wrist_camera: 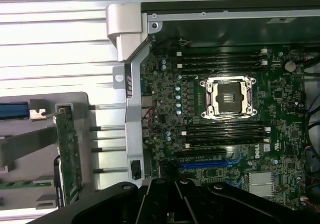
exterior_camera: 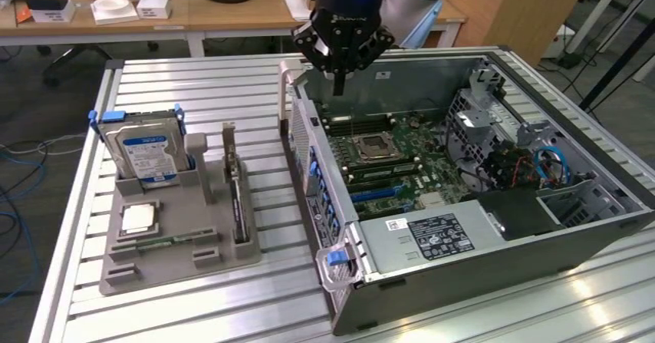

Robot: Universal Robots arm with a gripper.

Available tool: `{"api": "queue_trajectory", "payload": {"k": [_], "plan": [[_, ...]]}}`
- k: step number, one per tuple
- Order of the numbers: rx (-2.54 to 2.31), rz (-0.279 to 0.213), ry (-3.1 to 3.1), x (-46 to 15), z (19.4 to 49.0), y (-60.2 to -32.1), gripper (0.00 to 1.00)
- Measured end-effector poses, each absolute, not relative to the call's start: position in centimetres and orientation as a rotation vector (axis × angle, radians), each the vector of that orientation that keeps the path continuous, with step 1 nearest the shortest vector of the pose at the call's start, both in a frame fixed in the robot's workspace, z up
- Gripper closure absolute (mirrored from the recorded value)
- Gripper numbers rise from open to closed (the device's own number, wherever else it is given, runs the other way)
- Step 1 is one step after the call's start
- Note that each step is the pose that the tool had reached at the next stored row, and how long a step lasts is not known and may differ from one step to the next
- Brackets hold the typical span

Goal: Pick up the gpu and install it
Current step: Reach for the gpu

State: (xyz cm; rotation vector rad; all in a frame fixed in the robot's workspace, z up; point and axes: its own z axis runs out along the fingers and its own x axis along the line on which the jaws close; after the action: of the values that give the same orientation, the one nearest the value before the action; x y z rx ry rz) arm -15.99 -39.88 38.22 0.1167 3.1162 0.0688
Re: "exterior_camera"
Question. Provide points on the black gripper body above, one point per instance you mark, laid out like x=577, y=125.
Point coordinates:
x=349, y=20

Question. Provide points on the green graphics card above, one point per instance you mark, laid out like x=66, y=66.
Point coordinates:
x=241, y=212

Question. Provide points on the flat white box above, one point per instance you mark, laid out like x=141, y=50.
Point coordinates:
x=297, y=9

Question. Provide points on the metal CPU socket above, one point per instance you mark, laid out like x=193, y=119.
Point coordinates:
x=377, y=147

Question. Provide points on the green motherboard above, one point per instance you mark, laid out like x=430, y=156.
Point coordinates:
x=410, y=155

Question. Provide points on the small white box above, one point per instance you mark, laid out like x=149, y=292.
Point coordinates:
x=154, y=9

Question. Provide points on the perforated metal disk bay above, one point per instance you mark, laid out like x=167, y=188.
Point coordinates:
x=469, y=143

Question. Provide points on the installed RAM stick white label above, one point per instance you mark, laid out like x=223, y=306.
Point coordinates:
x=383, y=171

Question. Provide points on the wooden cabinet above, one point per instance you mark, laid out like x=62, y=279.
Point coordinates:
x=558, y=13

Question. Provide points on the black power adapter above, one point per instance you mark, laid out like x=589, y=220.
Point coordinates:
x=569, y=62

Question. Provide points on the white box with round insert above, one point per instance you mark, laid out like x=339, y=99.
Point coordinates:
x=115, y=13

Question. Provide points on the blue expansion slot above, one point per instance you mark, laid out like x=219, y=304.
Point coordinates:
x=377, y=194

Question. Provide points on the silver chipset heatsink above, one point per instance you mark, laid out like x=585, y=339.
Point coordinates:
x=433, y=199

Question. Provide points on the hard disk with blue caddy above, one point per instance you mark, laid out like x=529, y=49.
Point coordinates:
x=146, y=155

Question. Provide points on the black stand pole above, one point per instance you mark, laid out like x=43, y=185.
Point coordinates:
x=595, y=90

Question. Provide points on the black office chair base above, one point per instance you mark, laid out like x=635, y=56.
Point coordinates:
x=67, y=57

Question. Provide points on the white box black lid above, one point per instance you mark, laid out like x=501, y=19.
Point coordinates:
x=51, y=15

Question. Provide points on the grey parts rack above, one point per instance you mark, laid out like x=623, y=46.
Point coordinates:
x=179, y=212

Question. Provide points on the black plastic cover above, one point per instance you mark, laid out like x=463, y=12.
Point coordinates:
x=517, y=212

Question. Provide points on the grey power supply unit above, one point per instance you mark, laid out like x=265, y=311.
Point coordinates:
x=389, y=251

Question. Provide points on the orange card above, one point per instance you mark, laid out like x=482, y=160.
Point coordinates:
x=23, y=15

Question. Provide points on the silver CPU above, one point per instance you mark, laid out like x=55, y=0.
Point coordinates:
x=139, y=218

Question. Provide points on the blue case latch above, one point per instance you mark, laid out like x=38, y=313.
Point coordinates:
x=337, y=258

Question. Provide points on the grey open disk bay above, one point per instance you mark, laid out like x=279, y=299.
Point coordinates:
x=583, y=208

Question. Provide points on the green RAM stick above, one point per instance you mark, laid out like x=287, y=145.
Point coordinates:
x=163, y=240

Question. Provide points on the open black PC case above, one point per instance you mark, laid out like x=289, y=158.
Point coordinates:
x=461, y=293

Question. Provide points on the white pedestal box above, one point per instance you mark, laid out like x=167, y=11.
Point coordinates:
x=558, y=43

